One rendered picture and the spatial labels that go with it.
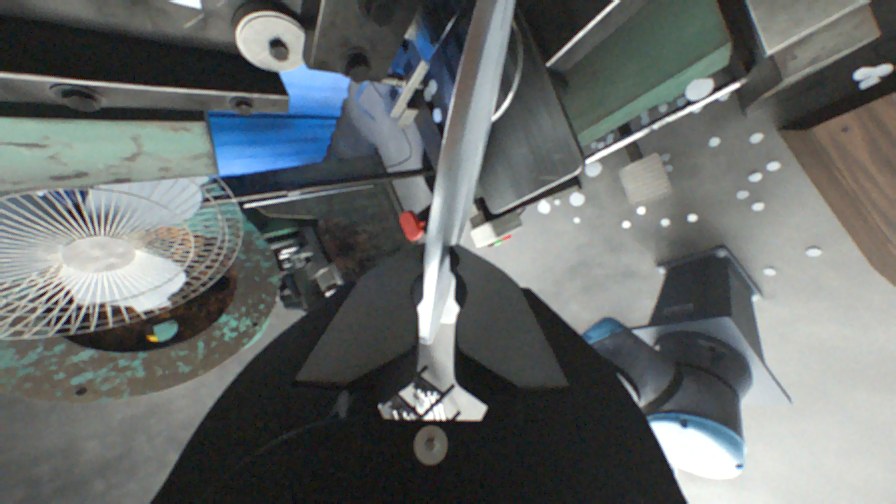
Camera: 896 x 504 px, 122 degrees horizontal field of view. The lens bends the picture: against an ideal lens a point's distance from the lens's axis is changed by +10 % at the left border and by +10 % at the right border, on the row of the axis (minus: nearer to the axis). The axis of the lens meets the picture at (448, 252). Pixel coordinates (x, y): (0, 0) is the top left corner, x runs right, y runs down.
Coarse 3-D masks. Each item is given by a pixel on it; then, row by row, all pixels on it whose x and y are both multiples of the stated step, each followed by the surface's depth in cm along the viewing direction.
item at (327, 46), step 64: (0, 0) 14; (64, 0) 15; (128, 0) 16; (192, 0) 17; (256, 0) 19; (320, 0) 18; (384, 0) 19; (256, 64) 22; (320, 64) 23; (384, 64) 26
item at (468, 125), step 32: (480, 0) 9; (512, 0) 16; (480, 32) 9; (480, 64) 9; (480, 96) 11; (448, 128) 9; (480, 128) 15; (448, 160) 9; (480, 160) 28; (448, 192) 9; (448, 224) 10; (448, 256) 14; (448, 288) 25
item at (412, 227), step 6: (408, 210) 57; (402, 216) 59; (408, 216) 57; (414, 216) 57; (402, 222) 60; (408, 222) 58; (414, 222) 56; (420, 222) 60; (408, 228) 59; (414, 228) 57; (420, 228) 57; (408, 234) 60; (414, 234) 58; (420, 234) 57
